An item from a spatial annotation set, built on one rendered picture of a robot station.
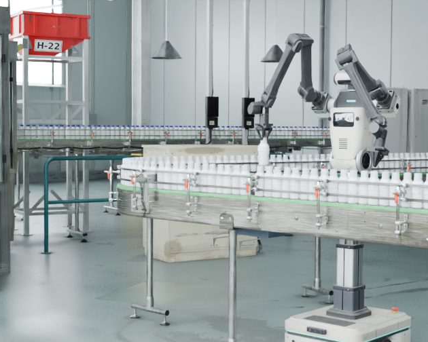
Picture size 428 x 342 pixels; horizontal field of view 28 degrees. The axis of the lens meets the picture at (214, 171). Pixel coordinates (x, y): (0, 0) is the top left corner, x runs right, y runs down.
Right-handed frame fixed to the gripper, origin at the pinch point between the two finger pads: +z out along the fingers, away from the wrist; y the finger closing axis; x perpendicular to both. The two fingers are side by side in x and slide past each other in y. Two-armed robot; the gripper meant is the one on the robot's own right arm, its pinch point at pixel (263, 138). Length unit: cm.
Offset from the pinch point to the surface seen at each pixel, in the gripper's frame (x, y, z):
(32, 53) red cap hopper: -566, -266, -110
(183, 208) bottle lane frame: -33, 34, 41
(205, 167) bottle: -19.0, 30.3, 17.2
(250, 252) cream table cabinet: -256, -317, 117
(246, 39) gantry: -388, -472, -137
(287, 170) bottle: 40, 31, 17
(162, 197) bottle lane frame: -50, 34, 35
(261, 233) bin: 1, 3, 56
